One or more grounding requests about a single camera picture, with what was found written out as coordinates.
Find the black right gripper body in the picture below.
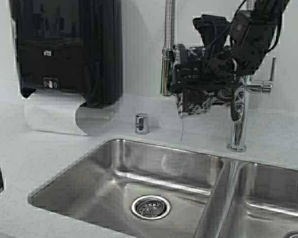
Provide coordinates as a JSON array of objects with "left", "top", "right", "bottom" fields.
[{"left": 173, "top": 44, "right": 238, "bottom": 93}]

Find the black white patterned cloth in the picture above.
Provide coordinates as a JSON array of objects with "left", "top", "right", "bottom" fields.
[{"left": 173, "top": 43, "right": 247, "bottom": 142}]

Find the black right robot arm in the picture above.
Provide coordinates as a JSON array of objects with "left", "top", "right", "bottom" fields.
[{"left": 170, "top": 0, "right": 289, "bottom": 93}]

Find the chrome kitchen faucet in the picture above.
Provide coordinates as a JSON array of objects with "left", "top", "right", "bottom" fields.
[{"left": 167, "top": 0, "right": 288, "bottom": 152}]

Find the chrome air gap cap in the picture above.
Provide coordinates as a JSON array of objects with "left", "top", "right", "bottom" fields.
[{"left": 135, "top": 113, "right": 149, "bottom": 134}]

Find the stainless steel double sink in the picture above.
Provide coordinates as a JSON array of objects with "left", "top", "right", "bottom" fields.
[{"left": 28, "top": 139, "right": 298, "bottom": 238}]

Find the black paper towel dispenser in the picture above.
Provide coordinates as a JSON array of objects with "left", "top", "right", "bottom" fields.
[{"left": 8, "top": 0, "right": 123, "bottom": 136}]

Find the sink drain strainer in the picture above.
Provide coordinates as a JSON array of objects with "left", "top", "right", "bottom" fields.
[{"left": 130, "top": 195, "right": 172, "bottom": 221}]

